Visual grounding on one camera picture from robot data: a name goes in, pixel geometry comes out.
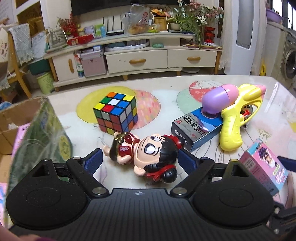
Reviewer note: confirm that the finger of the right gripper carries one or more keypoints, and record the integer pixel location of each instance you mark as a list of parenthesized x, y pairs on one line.
[(288, 163)]

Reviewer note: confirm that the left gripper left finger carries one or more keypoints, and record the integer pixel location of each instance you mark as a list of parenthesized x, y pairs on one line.
[(82, 169)]

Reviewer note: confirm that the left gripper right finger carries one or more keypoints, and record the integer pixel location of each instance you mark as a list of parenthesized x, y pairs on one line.
[(197, 170)]

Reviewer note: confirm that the pink blue small box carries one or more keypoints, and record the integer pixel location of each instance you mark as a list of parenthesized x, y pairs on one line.
[(262, 163)]

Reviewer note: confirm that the blue black medicine box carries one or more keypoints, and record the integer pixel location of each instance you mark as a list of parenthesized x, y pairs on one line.
[(196, 128)]

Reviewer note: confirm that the cartoon doll figure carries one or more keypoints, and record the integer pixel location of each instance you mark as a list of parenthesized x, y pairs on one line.
[(154, 156)]

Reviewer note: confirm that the open cardboard box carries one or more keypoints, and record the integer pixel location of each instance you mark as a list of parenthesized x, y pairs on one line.
[(30, 132)]

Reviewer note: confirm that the rubiks cube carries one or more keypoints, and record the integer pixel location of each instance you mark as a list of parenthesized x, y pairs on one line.
[(116, 112)]

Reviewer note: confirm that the yellow pink water gun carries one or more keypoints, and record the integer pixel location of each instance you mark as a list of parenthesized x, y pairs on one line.
[(237, 106)]

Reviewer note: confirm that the washing machine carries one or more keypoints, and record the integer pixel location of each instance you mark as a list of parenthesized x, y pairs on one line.
[(284, 64)]

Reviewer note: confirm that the green waste bin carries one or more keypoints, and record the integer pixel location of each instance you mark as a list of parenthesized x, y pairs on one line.
[(45, 81)]

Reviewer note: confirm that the pink storage box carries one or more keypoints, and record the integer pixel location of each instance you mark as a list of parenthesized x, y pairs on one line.
[(93, 63)]

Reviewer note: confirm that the cream tv cabinet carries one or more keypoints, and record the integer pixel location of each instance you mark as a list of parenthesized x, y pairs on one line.
[(165, 52)]

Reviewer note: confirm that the red gift box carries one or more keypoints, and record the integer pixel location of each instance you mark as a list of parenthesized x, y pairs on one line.
[(80, 40)]

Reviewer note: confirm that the red vase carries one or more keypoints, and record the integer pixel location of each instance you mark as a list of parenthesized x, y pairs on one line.
[(209, 34)]

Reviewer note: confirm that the potted flower plant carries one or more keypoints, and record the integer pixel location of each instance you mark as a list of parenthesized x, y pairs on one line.
[(193, 17)]

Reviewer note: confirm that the framed certificate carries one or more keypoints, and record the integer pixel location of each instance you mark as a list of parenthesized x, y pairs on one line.
[(162, 23)]

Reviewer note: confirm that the plastic bag of snacks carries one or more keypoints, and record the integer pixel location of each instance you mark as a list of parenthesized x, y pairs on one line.
[(136, 21)]

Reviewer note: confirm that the white air conditioner tower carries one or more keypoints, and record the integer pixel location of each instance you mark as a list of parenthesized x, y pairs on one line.
[(243, 37)]

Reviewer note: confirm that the black television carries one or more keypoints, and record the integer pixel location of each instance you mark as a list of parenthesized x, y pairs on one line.
[(80, 7)]

